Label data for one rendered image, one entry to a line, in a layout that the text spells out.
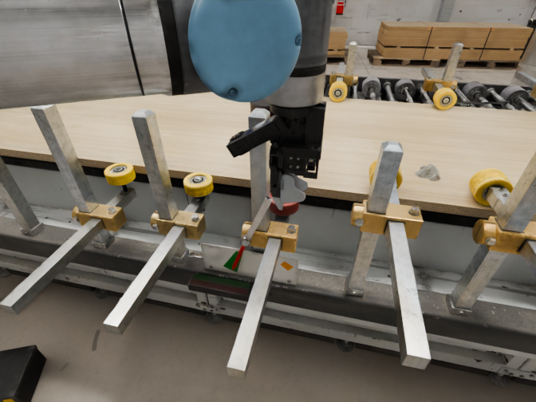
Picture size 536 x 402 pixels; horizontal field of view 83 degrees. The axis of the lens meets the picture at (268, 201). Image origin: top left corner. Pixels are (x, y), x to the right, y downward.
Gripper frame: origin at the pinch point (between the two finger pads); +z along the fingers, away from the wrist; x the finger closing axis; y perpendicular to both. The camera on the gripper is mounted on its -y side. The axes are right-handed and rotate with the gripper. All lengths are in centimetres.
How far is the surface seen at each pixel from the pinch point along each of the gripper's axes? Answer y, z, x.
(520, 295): 68, 39, 22
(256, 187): -5.8, 1.3, 6.0
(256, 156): -5.6, -6.3, 6.0
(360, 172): 18.3, 10.7, 33.7
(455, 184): 44, 11, 33
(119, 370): -68, 101, -1
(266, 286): -0.4, 14.7, -8.8
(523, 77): 99, 6, 138
